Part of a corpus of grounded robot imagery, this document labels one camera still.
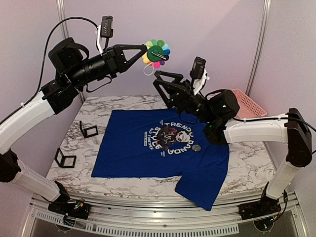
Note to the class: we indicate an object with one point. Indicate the pink perforated plastic basket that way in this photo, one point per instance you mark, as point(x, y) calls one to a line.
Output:
point(248, 108)

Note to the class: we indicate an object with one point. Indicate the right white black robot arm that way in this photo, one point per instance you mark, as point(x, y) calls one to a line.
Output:
point(222, 127)

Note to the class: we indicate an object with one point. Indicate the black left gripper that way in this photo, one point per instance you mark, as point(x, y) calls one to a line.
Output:
point(118, 62)

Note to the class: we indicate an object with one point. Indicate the black box with flower brooch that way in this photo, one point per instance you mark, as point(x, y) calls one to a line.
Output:
point(64, 161)

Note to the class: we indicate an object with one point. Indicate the aluminium corner post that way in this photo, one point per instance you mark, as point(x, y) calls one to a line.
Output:
point(260, 46)
point(66, 43)

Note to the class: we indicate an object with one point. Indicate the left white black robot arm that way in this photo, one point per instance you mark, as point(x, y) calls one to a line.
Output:
point(73, 72)

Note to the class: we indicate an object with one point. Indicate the black box with silver brooch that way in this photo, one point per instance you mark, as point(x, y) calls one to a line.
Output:
point(88, 132)

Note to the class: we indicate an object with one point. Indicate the right aluminium corner post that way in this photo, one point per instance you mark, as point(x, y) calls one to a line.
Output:
point(260, 46)

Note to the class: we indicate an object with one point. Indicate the left aluminium corner post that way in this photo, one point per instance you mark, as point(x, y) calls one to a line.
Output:
point(66, 43)

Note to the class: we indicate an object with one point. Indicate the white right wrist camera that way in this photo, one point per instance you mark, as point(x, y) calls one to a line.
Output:
point(198, 75)

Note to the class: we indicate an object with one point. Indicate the blue printed t-shirt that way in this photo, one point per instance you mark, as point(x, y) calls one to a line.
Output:
point(158, 144)

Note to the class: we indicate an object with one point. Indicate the aluminium front rail frame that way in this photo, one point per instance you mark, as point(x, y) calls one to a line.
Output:
point(164, 216)

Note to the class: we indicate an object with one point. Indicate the silver round brooch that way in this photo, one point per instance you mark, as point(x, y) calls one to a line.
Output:
point(196, 148)

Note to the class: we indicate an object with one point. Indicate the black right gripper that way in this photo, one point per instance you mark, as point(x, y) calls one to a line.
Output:
point(179, 93)

